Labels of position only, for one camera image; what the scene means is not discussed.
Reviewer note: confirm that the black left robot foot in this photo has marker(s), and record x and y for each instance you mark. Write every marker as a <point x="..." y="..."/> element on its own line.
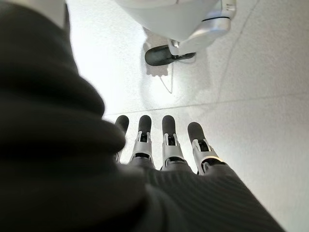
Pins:
<point x="158" y="55"/>

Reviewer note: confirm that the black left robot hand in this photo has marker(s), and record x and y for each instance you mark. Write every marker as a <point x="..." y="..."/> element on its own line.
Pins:
<point x="72" y="169"/>

